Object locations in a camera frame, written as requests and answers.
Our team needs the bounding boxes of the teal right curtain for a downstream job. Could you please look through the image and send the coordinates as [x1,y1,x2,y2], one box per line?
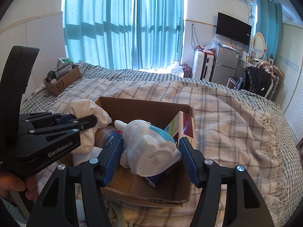
[256,0,283,65]

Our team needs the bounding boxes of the silver mini fridge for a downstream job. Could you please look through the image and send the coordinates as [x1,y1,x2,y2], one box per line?
[212,46,239,86]

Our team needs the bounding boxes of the small SF cardboard box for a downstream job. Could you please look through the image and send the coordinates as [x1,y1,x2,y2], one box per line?
[44,58,82,96]

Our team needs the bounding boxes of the white sliding wardrobe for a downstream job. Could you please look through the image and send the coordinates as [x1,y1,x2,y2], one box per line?
[275,23,302,143]

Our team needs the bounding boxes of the black wall television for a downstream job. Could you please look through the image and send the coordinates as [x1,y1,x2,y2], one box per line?
[216,12,252,46]

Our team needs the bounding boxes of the beige plaid blanket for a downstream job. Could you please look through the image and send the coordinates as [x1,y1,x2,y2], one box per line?
[43,79,283,226]

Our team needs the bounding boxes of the white animal figurine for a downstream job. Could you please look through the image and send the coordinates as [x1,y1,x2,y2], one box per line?
[115,119,181,177]

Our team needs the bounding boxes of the white oval mirror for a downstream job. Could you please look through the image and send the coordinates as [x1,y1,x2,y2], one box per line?
[250,32,266,58]

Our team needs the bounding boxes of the person's left hand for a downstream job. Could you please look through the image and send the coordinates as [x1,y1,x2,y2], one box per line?
[0,172,39,201]

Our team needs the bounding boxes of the white charger case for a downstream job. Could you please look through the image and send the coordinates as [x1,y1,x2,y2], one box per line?
[76,199,86,222]

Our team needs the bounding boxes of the white sock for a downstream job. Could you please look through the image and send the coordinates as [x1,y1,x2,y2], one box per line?
[68,97,112,155]

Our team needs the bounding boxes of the black jacket on chair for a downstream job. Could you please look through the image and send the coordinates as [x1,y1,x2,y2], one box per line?
[234,67,272,97]

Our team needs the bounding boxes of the white plastic bag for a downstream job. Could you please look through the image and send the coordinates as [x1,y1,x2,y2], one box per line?
[167,61,184,78]

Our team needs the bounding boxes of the teal window curtains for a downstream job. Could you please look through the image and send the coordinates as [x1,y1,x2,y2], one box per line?
[62,0,184,70]

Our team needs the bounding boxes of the plastic water bottle blue label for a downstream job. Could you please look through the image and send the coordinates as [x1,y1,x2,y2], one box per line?
[93,126,124,156]

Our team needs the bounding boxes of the grey checked bed sheet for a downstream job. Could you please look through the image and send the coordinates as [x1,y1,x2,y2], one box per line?
[20,61,302,226]

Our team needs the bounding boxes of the white suitcase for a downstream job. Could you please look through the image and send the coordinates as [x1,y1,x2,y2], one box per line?
[192,50,214,81]

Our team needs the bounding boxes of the open brown cardboard box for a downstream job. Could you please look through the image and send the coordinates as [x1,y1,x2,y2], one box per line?
[95,96,196,208]

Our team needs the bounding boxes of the light green scissors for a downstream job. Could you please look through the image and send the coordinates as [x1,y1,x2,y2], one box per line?
[105,202,126,227]

